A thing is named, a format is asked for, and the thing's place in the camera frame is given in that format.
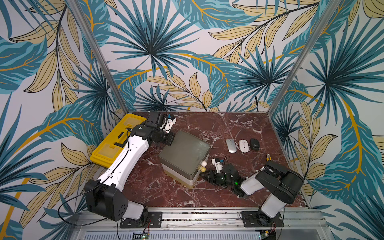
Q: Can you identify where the grey drawer unit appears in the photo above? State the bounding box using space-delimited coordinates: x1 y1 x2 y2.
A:
159 130 211 189

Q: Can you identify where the silver computer mouse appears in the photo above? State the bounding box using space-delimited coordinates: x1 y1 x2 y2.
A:
226 139 237 154

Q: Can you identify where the white computer mouse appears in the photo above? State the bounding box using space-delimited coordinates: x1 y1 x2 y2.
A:
238 140 249 153

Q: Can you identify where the black computer mouse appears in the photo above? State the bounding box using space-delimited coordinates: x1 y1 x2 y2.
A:
250 139 260 151

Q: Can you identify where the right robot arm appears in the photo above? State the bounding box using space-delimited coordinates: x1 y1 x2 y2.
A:
200 159 304 223

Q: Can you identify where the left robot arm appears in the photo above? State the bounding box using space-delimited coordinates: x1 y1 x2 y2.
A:
84 118 176 224

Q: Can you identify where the yellow plastic toolbox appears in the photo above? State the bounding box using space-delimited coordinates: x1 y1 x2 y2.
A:
90 114 147 168

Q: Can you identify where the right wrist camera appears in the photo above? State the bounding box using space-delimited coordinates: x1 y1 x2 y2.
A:
212 158 224 174

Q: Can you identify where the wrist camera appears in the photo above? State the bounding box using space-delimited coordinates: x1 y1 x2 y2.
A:
212 158 224 174
146 111 177 133

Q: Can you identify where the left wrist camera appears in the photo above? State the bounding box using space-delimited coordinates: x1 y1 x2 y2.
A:
146 111 177 133

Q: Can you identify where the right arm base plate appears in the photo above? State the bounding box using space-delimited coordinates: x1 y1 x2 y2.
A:
240 211 284 228

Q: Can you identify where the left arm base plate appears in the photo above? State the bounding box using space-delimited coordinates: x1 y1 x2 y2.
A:
119 212 163 230

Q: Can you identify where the aluminium front rail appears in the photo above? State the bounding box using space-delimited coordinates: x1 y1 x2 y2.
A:
69 207 334 240

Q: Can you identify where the left aluminium corner post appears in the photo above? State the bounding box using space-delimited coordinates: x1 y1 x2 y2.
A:
67 0 129 115

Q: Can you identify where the aluminium corner post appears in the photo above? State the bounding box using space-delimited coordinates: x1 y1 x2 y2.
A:
67 0 129 115
268 0 341 117

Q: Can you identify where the right aluminium corner post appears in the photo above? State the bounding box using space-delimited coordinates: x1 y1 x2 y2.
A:
268 0 341 117

